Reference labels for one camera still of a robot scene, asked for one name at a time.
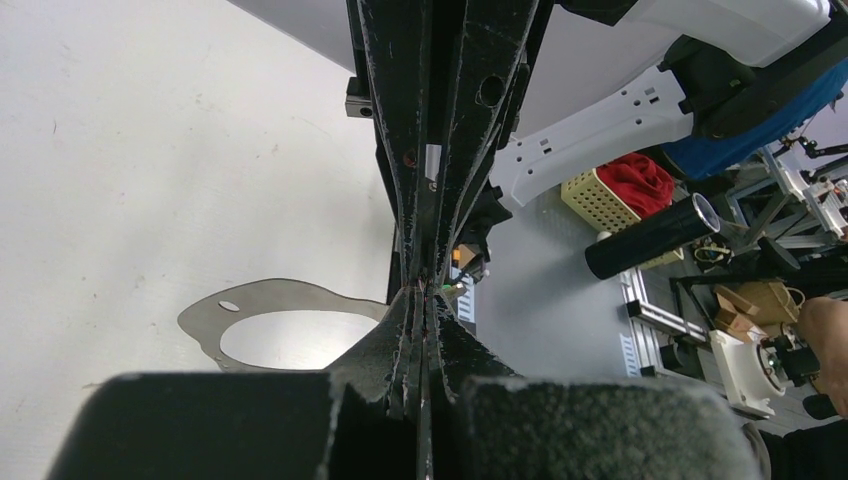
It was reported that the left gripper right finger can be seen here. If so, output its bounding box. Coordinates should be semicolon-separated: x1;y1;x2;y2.
423;291;524;418

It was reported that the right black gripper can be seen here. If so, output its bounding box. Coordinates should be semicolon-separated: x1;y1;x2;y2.
347;1;553;289

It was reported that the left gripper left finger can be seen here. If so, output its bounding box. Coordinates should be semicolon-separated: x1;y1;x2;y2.
327;286;424;420

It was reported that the large metal keyring with clips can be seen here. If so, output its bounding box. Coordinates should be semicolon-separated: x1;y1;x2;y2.
177;278;388;373

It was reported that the key with green tag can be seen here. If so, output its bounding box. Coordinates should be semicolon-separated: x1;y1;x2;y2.
442;281;468;302

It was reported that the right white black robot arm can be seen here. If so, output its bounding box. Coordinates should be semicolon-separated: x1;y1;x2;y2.
346;1;847;288

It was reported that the operator hand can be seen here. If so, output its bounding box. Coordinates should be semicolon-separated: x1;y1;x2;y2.
798;297;847;419

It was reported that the yellow basket with red cloth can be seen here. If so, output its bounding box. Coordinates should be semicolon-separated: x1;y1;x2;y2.
560;153;675;233

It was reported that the black cylinder roll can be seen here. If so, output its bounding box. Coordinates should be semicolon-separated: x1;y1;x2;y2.
584;193;722;280

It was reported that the right white cable duct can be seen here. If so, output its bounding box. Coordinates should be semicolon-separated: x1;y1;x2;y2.
453;274;476;325

